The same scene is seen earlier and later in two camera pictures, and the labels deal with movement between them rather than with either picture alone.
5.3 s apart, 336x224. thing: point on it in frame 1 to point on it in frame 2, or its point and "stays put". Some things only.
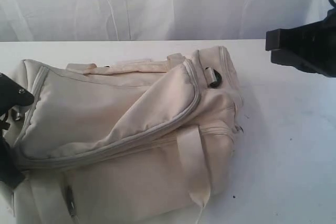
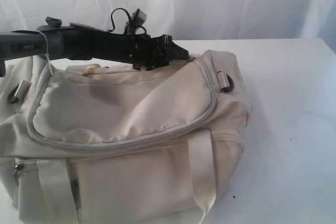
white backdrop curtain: [157, 6] stays put
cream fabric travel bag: [136, 142] stays put
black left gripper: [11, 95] to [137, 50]
